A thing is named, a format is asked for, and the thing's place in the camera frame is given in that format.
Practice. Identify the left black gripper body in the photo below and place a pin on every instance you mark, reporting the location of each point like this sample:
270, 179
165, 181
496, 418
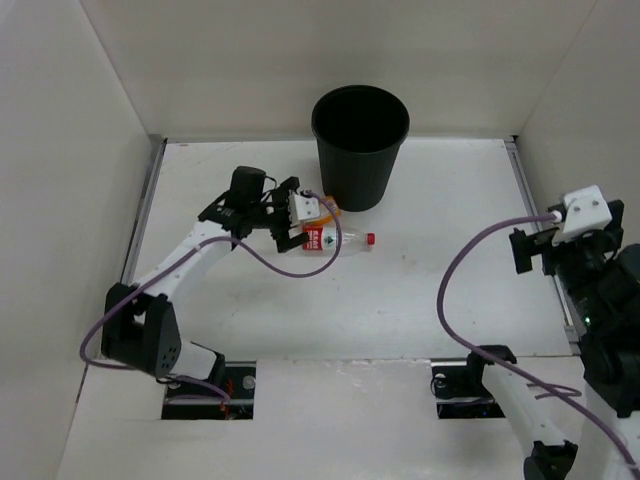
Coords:
281, 216

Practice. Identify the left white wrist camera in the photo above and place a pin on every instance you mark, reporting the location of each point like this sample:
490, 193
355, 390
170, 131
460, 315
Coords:
302, 209

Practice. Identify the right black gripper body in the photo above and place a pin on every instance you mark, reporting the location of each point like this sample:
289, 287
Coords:
580, 261

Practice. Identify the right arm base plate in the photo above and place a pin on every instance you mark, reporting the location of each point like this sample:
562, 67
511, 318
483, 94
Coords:
457, 395

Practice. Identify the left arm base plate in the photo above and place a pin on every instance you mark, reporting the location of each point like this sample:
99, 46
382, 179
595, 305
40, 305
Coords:
232, 399

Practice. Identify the small orange juice bottle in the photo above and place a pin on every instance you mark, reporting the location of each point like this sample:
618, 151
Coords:
327, 208

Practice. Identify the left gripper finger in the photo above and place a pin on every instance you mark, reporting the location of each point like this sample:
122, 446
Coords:
286, 188
286, 242

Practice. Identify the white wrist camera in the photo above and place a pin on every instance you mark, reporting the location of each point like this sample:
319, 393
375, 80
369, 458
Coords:
302, 209
580, 211

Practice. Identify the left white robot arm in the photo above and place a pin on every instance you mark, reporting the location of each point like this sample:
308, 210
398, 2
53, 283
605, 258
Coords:
141, 330

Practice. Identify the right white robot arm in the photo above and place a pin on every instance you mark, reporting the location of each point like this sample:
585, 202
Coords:
560, 437

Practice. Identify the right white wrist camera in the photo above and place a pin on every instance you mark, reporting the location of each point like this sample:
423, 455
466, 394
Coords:
580, 211

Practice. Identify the left aluminium frame rail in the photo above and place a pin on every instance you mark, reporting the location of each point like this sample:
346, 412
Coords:
158, 144

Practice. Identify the black plastic waste bin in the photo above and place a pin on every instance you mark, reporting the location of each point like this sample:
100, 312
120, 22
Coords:
359, 130

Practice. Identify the red label clear bottle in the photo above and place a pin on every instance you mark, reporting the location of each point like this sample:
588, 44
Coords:
323, 240

